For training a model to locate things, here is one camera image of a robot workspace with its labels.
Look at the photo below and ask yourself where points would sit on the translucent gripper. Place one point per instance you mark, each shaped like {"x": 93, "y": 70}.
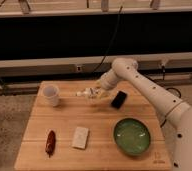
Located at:
{"x": 101, "y": 95}

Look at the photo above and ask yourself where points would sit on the small white bottle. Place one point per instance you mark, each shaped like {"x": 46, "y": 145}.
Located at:
{"x": 88, "y": 92}

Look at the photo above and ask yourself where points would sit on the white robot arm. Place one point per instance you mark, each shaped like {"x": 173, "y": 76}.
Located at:
{"x": 177, "y": 111}

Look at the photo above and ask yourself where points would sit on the black smartphone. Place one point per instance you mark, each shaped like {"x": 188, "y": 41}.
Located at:
{"x": 119, "y": 99}

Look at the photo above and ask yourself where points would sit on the wooden cutting board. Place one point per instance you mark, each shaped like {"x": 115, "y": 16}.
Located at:
{"x": 101, "y": 153}

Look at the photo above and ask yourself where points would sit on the white plastic cup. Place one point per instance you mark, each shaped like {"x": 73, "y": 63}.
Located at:
{"x": 51, "y": 94}

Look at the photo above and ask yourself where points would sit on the brown red elongated object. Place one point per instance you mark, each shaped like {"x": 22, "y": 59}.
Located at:
{"x": 50, "y": 143}

